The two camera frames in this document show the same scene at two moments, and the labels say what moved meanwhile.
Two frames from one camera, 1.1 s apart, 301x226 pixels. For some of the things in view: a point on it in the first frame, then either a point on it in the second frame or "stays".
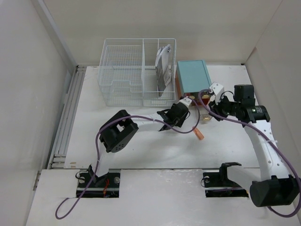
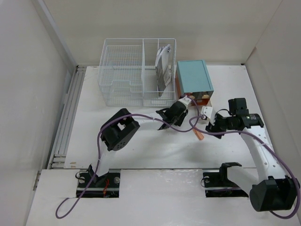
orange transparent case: [198, 133] stays
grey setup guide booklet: [162, 68] stays
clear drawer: [193, 104] stays
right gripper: [215, 108] -> [210, 127]
